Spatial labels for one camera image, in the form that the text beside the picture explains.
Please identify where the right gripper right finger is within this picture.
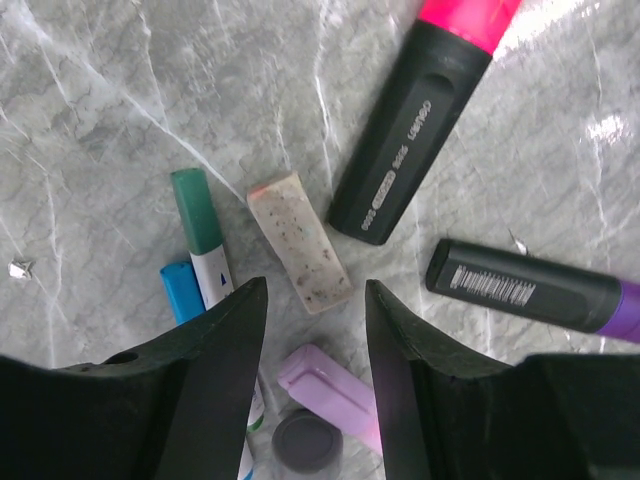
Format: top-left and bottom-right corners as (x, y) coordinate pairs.
(365, 280), (639, 479)

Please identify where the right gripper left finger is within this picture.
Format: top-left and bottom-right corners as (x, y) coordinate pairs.
(1, 277), (268, 479)

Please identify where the speckled beige eraser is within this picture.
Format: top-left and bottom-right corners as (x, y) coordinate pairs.
(247, 171), (353, 314)

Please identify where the purple highlighter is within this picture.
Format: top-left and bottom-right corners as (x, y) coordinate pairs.
(426, 239), (639, 344)

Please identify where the blue grey glue stick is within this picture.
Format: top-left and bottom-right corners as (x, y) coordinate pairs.
(271, 410), (344, 480)

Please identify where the blue capped marker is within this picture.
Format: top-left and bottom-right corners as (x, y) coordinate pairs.
(158, 260), (259, 480)

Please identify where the lilac correction tape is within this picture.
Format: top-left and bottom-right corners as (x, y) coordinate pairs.
(277, 344), (382, 454)

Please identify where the green capped marker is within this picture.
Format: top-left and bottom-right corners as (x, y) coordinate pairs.
(169, 168), (266, 436)

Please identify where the pink highlighter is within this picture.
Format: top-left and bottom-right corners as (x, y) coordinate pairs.
(327, 0), (521, 245)

